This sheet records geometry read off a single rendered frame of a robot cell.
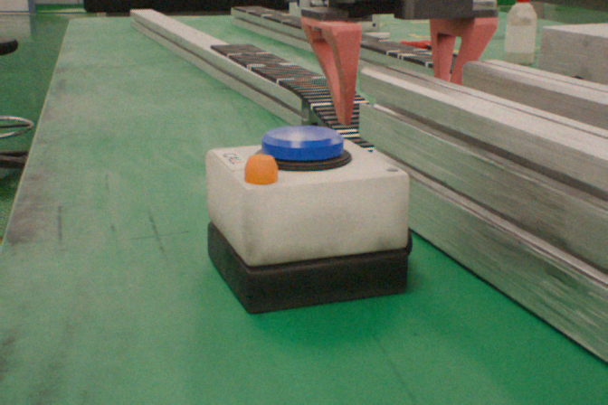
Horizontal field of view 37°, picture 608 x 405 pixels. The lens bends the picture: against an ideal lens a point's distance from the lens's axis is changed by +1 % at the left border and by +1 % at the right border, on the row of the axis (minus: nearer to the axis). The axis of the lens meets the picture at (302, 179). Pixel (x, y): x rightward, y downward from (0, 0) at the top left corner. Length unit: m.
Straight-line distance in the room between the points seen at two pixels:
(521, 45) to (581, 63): 0.51
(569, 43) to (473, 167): 0.28
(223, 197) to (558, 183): 0.15
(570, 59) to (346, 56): 0.19
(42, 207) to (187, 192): 0.09
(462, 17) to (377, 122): 0.11
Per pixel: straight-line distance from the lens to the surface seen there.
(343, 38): 0.59
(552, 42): 0.72
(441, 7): 0.61
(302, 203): 0.40
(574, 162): 0.38
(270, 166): 0.39
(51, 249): 0.51
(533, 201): 0.40
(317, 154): 0.41
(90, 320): 0.41
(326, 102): 0.75
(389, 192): 0.41
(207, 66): 1.11
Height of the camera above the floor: 0.95
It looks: 15 degrees down
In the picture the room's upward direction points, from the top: straight up
